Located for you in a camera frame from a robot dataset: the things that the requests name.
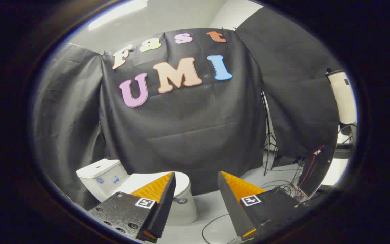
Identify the white cylindrical lamp shade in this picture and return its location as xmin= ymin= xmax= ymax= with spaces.
xmin=326 ymin=69 xmax=358 ymax=126

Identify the white toilet lid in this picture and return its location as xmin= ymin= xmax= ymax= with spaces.
xmin=118 ymin=171 xmax=191 ymax=200

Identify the white toilet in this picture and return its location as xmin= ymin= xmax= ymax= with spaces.
xmin=76 ymin=158 xmax=198 ymax=226

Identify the tangled cable bundle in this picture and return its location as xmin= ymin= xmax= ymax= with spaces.
xmin=259 ymin=165 xmax=309 ymax=201

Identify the black backdrop cloth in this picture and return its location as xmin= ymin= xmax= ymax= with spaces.
xmin=32 ymin=43 xmax=108 ymax=211
xmin=235 ymin=6 xmax=340 ymax=201
xmin=99 ymin=28 xmax=267 ymax=197

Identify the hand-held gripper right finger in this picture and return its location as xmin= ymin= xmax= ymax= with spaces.
xmin=218 ymin=171 xmax=314 ymax=242

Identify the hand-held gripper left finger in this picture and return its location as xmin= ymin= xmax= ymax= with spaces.
xmin=87 ymin=172 xmax=177 ymax=243

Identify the long black floor cable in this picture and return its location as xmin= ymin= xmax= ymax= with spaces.
xmin=201 ymin=213 xmax=230 ymax=244

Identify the black light stand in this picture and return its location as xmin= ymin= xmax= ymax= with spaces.
xmin=261 ymin=90 xmax=279 ymax=177

